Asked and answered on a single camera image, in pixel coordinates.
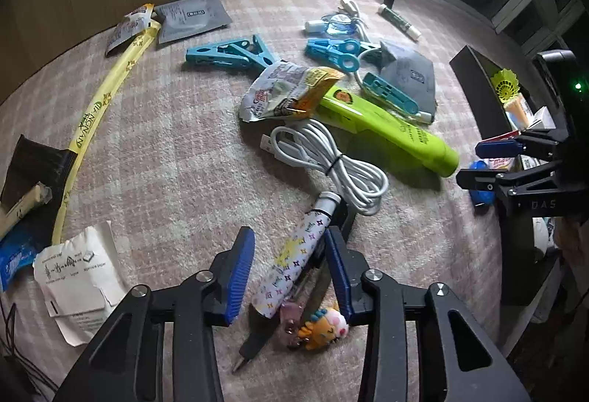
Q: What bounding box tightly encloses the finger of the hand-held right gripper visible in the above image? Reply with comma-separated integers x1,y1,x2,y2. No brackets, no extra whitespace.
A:
475,128,571,163
456,160,560,195

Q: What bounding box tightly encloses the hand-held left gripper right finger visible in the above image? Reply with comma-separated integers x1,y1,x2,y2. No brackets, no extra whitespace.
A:
322,226,532,402

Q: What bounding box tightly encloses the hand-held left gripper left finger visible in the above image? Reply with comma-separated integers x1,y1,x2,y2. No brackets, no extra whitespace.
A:
53,226,256,402

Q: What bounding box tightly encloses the red white snack packet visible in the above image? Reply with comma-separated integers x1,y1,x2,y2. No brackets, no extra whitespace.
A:
481,130,523,173

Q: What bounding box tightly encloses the white patterned pen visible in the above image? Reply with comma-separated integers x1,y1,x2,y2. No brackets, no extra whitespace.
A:
251,191,342,320

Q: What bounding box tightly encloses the black storage box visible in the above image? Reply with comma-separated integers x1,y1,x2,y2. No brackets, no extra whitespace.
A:
448,44,567,308

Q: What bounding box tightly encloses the white paper sachet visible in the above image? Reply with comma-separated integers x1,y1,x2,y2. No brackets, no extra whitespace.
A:
33,220,132,346

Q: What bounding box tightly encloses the green white glue stick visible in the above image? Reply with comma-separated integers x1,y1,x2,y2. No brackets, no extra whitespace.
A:
378,4,422,41

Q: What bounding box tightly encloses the large teal clothes clip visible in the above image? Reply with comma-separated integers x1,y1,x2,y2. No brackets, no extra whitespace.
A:
185,34,282,72

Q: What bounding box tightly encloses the blue oval object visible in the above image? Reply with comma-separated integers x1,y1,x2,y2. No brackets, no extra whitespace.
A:
469,160,497,207

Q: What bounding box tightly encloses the black pen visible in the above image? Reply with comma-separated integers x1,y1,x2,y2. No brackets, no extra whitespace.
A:
231,200,357,373

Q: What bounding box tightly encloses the pink charm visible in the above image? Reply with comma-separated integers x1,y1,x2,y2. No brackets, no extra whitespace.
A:
280,301,304,350

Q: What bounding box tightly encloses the yellow-green shuttlecock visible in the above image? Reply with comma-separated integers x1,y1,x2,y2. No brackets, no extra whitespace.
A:
490,68,521,101

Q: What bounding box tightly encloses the lime green bottle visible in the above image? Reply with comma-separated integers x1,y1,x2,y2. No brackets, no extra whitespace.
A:
317,87,461,178

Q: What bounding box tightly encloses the grey foil packet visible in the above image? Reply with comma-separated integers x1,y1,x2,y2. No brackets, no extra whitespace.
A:
154,0,233,45
378,40,438,117

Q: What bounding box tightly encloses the teal plastic tool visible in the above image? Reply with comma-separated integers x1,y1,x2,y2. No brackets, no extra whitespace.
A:
361,71,433,124

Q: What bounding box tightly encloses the blue clothespin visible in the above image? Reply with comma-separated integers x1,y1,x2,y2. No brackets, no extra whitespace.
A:
304,38,362,57
317,47,360,72

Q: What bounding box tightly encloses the crumpled snack wrapper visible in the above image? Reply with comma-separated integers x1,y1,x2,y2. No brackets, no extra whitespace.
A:
238,60,347,124

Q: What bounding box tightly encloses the blue round gadget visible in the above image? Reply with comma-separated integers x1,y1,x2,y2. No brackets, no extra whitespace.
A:
322,13,357,38

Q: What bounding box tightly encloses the long yellow strip packet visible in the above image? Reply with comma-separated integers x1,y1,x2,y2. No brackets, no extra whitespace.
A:
50,25,163,246

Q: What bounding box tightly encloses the blue wrapper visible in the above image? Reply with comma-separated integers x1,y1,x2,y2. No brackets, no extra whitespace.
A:
0,231,40,292

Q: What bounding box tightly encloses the cream wrapped bar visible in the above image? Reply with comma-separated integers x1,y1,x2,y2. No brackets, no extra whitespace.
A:
0,182,55,241

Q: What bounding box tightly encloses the black packet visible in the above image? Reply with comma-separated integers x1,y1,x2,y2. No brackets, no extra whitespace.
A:
0,134,73,246

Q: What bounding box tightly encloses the small torn snack wrapper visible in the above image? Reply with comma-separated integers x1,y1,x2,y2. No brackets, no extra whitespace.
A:
105,3,162,59

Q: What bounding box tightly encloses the cartoon doll keychain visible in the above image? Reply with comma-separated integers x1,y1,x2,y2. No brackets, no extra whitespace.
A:
297,301,350,352

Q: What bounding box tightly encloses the white usb cable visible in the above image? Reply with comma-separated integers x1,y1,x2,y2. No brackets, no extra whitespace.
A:
260,119,389,216

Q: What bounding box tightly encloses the white charger cable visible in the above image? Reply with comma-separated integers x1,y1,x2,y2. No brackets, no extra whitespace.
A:
338,0,396,85

